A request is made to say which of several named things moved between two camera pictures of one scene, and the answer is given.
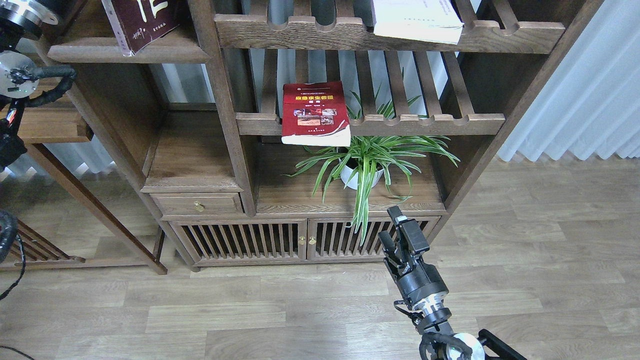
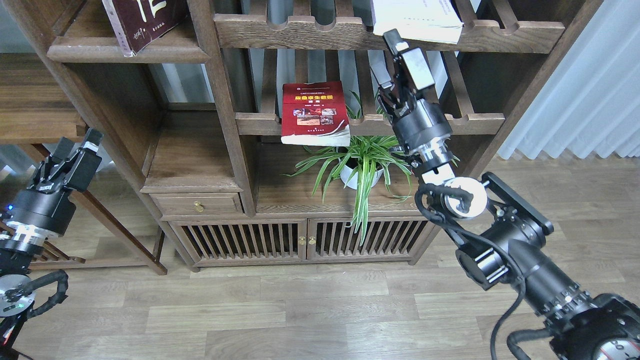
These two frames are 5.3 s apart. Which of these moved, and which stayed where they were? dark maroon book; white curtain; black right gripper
Moved: black right gripper
Stayed: dark maroon book; white curtain
